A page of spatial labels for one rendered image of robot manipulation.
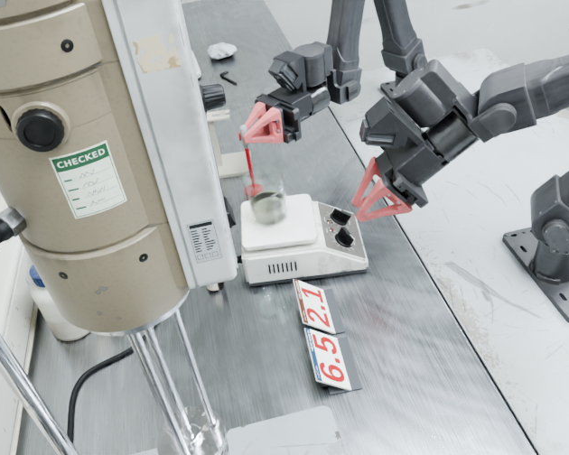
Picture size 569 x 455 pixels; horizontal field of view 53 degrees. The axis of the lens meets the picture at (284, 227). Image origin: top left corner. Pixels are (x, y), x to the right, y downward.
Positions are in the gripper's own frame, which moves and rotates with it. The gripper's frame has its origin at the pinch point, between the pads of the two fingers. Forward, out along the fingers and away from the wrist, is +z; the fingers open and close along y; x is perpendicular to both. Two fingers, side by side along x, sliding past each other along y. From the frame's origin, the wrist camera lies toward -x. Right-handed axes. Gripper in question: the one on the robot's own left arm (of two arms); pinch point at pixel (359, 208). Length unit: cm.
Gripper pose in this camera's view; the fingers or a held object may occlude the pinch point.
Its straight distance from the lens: 87.1
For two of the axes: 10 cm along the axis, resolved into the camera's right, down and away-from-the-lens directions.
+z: -6.9, 5.8, 4.3
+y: 0.6, 6.4, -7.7
